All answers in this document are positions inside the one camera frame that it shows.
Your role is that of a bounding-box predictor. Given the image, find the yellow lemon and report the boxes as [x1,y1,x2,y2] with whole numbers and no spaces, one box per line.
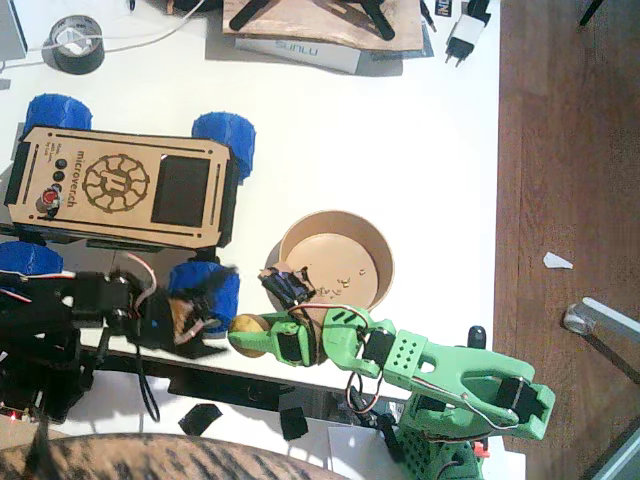
[228,313,274,360]

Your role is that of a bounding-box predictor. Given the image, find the brown paper bowl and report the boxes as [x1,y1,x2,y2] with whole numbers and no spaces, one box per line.
[277,210,396,314]

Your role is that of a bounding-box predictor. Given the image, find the blue ribbed rover wheel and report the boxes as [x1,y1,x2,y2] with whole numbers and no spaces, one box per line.
[167,262,242,335]
[24,93,94,135]
[191,111,259,185]
[0,241,65,301]

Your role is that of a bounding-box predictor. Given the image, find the long black bar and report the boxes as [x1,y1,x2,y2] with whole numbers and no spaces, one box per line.
[74,347,381,426]

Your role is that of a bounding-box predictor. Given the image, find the black tape piece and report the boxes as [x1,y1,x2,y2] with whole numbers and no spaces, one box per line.
[178,402,224,436]

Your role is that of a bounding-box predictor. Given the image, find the crumpled tape piece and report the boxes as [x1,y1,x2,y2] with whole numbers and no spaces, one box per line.
[278,405,309,441]

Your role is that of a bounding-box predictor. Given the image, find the striped brown fabric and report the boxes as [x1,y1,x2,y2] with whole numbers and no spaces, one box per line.
[0,433,351,480]

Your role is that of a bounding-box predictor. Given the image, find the black table clamp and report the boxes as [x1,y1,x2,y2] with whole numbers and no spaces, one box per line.
[344,383,407,464]

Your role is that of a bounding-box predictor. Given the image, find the white SUNLU box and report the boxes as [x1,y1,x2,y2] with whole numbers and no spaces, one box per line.
[234,34,364,76]

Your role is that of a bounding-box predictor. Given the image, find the brown wooden board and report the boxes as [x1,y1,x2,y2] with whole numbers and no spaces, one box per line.
[222,0,426,51]

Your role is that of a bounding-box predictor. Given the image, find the white paper scrap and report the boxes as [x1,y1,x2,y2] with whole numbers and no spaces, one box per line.
[543,251,574,271]

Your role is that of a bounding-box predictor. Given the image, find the black stand legs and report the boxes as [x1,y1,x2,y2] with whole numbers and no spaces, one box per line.
[228,0,396,41]

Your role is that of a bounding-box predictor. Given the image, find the grey metal furniture leg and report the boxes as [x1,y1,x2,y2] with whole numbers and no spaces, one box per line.
[562,296,640,351]

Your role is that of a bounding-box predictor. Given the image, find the grey device housing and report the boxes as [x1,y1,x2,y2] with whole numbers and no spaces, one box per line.
[0,0,30,61]

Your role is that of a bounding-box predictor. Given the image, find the grey metal profile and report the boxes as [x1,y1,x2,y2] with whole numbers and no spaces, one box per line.
[582,427,640,480]

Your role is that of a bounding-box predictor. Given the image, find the white and black charger plug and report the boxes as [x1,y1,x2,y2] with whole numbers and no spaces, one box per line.
[443,0,494,66]

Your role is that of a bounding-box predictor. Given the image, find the black slanted rod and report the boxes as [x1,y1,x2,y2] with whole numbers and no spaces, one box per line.
[578,0,605,27]

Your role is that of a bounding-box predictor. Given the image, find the black camera module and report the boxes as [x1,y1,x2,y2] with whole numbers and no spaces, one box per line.
[137,289,176,351]
[258,266,317,307]

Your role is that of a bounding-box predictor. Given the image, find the white cable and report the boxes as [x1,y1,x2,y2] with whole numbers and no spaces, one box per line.
[0,0,207,71]

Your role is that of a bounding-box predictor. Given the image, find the grey duct tape roll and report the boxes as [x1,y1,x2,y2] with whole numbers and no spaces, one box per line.
[41,14,107,76]

